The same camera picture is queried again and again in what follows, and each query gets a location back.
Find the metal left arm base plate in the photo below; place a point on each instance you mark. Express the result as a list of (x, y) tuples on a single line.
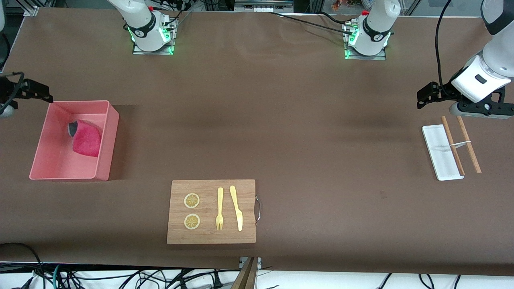
[(365, 58)]

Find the brown wooden stick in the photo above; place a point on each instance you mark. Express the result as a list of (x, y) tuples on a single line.
[(453, 146), (468, 142)]

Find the yellow plastic knife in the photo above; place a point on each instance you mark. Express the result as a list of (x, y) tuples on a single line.
[(237, 208)]

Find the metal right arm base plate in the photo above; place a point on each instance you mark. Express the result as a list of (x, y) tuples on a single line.
[(152, 52)]

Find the lemon slice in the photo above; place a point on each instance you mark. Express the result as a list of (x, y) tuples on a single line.
[(192, 221), (192, 200)]

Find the white rectangular tray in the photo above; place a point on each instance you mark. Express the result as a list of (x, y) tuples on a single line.
[(437, 148)]

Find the grey metal device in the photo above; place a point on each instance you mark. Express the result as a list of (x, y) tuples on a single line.
[(261, 6)]

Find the pink plastic bin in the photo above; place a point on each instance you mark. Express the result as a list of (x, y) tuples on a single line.
[(52, 164)]

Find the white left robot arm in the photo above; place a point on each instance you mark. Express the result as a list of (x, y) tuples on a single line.
[(373, 24)]

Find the wooden cutting board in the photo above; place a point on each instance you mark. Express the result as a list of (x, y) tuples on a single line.
[(209, 237)]

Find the yellow plastic fork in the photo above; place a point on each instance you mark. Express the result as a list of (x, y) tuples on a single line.
[(220, 200)]

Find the black power plug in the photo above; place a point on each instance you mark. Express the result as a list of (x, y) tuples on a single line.
[(217, 283)]

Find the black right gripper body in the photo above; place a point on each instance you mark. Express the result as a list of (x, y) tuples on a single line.
[(9, 89)]

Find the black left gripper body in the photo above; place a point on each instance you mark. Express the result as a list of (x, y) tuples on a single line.
[(443, 92)]

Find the small metal bracket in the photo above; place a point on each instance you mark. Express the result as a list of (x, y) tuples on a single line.
[(259, 263)]

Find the pink and grey cloth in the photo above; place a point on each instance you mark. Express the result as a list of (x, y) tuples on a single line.
[(86, 140)]

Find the brown wooden beam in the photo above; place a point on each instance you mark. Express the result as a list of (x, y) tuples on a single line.
[(247, 277)]

